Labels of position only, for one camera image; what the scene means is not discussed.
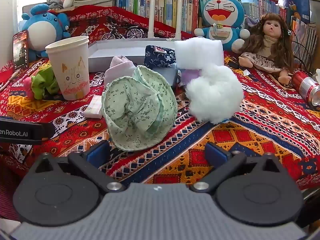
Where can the long-haired doll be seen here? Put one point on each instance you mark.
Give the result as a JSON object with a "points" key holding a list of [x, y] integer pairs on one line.
{"points": [[270, 42]]}

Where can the white checkered tissue packet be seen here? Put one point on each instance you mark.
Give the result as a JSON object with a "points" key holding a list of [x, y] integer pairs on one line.
{"points": [[92, 108]]}

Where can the white tray box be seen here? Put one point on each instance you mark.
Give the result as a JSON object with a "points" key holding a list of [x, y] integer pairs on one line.
{"points": [[105, 55]]}

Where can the row of thin magazines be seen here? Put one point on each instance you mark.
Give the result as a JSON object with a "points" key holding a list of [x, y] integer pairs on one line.
{"points": [[303, 42]]}

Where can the pale pink sock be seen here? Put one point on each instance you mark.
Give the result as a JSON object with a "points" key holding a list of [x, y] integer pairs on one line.
{"points": [[120, 67]]}

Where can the grey cloth toy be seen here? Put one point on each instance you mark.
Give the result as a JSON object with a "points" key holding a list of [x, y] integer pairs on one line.
{"points": [[55, 1]]}

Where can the paper cup with cat drawing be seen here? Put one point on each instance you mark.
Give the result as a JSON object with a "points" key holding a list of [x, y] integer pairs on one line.
{"points": [[72, 67]]}

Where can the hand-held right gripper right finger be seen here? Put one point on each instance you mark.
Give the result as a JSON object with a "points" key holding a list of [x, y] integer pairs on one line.
{"points": [[216, 153]]}

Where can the blue printed box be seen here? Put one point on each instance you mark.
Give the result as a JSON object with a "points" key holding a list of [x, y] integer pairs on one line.
{"points": [[296, 3]]}

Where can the metal bicycle model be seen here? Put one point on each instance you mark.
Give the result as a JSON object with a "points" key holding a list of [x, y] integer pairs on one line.
{"points": [[133, 33]]}

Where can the green scrunchie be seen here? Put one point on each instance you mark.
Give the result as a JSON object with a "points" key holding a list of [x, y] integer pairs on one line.
{"points": [[43, 82]]}

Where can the blue cat plush toy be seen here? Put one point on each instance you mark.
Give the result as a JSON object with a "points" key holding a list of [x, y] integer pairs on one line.
{"points": [[222, 12]]}

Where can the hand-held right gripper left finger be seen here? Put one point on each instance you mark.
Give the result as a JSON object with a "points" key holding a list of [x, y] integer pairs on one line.
{"points": [[96, 153]]}

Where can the blue floral pouch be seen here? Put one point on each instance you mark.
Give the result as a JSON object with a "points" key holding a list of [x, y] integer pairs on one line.
{"points": [[160, 56]]}

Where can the grey chair back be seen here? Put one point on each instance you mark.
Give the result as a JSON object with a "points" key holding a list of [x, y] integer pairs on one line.
{"points": [[26, 7]]}

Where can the smartphone with lit screen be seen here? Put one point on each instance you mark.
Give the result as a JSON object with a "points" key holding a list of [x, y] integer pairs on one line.
{"points": [[21, 50]]}

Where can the lilac fluffy cloth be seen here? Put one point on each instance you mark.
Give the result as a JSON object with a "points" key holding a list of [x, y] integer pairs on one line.
{"points": [[190, 76]]}

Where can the red patterned blanket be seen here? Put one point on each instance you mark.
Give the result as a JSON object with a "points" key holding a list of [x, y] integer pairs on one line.
{"points": [[262, 120]]}

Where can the green floral sun hat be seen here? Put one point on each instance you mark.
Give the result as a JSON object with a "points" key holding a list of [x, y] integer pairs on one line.
{"points": [[135, 107]]}

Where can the blue round plush toy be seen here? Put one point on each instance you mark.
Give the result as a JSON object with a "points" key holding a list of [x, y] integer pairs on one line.
{"points": [[42, 30]]}

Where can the red drink can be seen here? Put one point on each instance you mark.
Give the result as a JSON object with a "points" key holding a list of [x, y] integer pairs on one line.
{"points": [[306, 86]]}

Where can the white foam block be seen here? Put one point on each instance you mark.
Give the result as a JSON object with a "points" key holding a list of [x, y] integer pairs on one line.
{"points": [[200, 52]]}

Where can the white cotton stuffing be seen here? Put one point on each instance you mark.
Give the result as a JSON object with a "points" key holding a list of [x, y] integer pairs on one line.
{"points": [[215, 92]]}

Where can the row of colourful books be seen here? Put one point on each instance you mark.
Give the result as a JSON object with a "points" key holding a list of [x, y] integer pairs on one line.
{"points": [[167, 7]]}

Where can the white pipe frame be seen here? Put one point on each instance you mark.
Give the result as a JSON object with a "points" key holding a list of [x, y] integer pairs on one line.
{"points": [[151, 10]]}

